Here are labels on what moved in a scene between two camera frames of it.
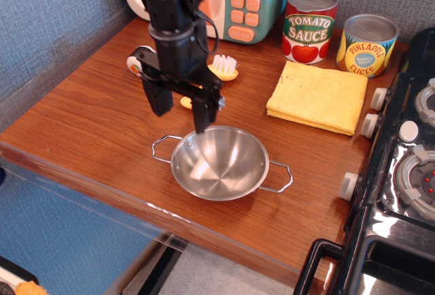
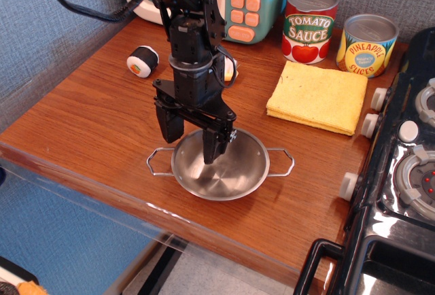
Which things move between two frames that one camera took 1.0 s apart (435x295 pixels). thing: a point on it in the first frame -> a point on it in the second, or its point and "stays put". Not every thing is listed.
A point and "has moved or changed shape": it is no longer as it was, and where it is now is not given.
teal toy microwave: x=247 y=5 stays put
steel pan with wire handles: x=223 y=163 has moved or changed shape
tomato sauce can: x=308 y=23 stays put
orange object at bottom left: x=30 y=288 stays put
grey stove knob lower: x=347 y=185 stays put
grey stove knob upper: x=378 y=98 stays put
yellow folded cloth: x=331 y=100 stays put
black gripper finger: x=205 y=113 -> x=215 y=144
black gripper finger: x=160 y=97 -> x=172 y=123
